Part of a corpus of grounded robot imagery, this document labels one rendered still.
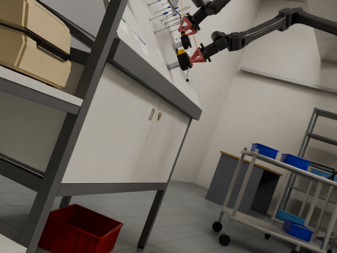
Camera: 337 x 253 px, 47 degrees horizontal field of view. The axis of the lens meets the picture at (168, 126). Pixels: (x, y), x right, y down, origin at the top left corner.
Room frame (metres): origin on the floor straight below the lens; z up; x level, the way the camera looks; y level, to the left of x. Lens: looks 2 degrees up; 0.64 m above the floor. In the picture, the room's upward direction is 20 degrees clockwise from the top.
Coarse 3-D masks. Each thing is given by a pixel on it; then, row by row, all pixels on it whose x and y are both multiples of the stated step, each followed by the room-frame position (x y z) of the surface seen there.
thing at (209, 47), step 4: (200, 44) 1.88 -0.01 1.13; (212, 44) 1.89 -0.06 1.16; (204, 48) 1.87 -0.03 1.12; (208, 48) 1.89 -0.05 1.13; (212, 48) 1.88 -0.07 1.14; (216, 48) 1.88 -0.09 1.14; (204, 52) 1.86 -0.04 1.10; (208, 52) 1.89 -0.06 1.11; (212, 52) 1.89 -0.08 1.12; (216, 52) 1.90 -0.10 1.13; (208, 56) 1.90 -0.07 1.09; (208, 60) 1.95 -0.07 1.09
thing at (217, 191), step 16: (224, 160) 5.67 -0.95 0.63; (224, 176) 5.63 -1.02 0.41; (240, 176) 5.53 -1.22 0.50; (256, 176) 5.43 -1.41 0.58; (272, 176) 6.61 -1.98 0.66; (208, 192) 5.70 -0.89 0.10; (224, 192) 5.60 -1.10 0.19; (256, 192) 6.69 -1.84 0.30; (272, 192) 6.57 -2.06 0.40; (240, 208) 5.46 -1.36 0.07; (256, 208) 6.65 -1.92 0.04
